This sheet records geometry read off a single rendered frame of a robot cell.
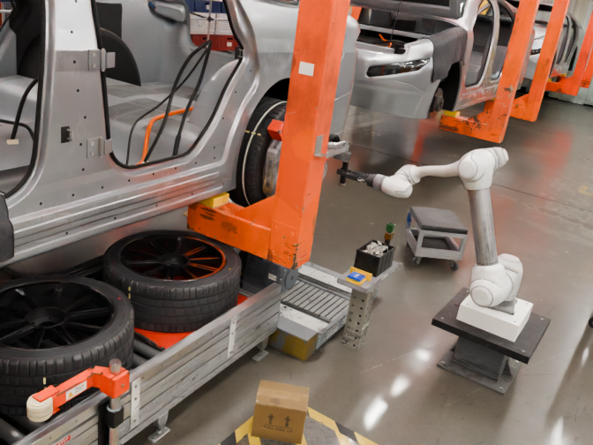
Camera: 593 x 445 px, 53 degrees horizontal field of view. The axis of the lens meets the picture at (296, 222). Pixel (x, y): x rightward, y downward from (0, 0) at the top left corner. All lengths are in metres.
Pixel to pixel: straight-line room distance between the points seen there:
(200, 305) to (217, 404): 0.45
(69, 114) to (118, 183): 0.40
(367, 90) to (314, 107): 3.13
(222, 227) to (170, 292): 0.55
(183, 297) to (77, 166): 0.74
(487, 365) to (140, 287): 1.82
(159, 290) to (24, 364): 0.70
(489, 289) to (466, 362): 0.57
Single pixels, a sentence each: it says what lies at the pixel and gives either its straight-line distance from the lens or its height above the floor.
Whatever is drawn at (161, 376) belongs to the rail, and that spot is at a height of 0.32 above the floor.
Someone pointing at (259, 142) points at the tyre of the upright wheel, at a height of 1.00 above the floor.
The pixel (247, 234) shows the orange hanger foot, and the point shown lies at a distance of 3.01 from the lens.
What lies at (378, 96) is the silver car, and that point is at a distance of 5.78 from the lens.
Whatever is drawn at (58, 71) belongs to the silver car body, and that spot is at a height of 1.41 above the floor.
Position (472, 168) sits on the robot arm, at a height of 1.13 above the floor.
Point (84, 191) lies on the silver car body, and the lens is 2.49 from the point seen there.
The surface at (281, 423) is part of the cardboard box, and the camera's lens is 2.66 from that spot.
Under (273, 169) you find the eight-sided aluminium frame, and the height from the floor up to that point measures 0.87.
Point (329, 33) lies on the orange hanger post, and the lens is 2.64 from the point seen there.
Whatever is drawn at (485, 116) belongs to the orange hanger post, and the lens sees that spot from 6.78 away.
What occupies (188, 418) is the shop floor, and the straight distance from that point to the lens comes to 2.79.
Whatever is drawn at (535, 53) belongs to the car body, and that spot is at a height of 1.21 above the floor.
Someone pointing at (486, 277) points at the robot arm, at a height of 0.63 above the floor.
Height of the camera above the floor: 1.81
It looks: 22 degrees down
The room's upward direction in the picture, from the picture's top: 8 degrees clockwise
